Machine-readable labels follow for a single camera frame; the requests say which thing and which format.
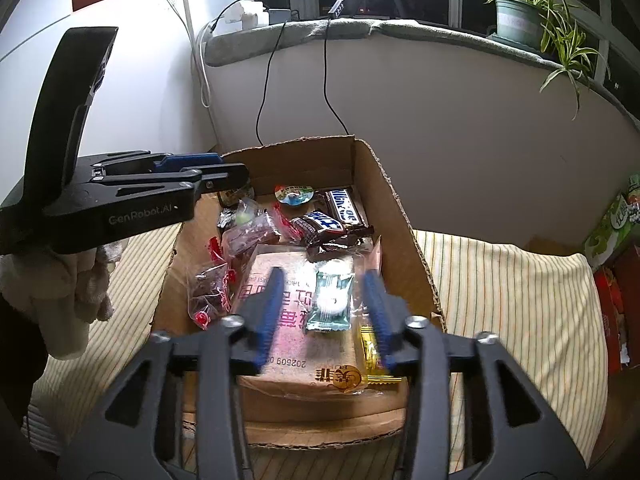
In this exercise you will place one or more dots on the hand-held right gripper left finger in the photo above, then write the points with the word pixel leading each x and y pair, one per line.
pixel 267 310

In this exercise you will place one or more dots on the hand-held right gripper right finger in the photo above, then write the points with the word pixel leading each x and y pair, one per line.
pixel 377 310

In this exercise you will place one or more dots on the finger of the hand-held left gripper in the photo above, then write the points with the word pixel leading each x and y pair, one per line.
pixel 220 177
pixel 185 161

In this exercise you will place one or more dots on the brown egg packet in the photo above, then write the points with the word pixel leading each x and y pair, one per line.
pixel 239 196

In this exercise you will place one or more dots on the small black candy wrapper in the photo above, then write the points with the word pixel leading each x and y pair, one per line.
pixel 226 217

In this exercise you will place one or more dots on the yellow snack packet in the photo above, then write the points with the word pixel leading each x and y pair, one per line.
pixel 371 355

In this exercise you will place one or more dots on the small green candy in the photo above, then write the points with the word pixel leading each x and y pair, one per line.
pixel 243 216

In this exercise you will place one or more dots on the green candy packet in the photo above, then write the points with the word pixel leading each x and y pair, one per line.
pixel 330 305

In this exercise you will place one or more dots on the pink snack packet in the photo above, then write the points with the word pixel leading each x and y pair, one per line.
pixel 376 255

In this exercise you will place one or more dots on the sliced bread packet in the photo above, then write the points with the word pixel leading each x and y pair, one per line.
pixel 300 360

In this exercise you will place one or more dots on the clear red-trimmed date packet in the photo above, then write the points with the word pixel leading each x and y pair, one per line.
pixel 250 235
pixel 210 290

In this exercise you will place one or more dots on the small brown chocolate packet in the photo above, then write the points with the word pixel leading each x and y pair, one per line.
pixel 332 249

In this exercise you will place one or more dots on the red snack wrapper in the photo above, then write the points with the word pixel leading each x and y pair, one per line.
pixel 294 194

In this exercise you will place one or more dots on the brown cardboard box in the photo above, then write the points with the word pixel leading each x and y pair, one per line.
pixel 390 220

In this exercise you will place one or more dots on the brown chocolate bar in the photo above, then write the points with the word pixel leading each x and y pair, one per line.
pixel 320 225
pixel 345 205

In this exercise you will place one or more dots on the person's left hand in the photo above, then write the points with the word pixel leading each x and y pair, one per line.
pixel 55 300

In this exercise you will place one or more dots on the white wardrobe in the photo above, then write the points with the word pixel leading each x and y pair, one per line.
pixel 140 85

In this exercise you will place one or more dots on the striped blanket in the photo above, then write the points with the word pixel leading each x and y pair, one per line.
pixel 500 285

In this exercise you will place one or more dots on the grey sill cloth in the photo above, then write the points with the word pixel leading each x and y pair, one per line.
pixel 250 42

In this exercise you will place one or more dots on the white charger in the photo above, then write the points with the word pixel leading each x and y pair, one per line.
pixel 252 12

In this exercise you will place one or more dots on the red box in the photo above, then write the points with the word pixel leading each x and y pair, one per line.
pixel 610 310

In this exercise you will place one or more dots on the potted spider plant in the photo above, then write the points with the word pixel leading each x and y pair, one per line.
pixel 517 20

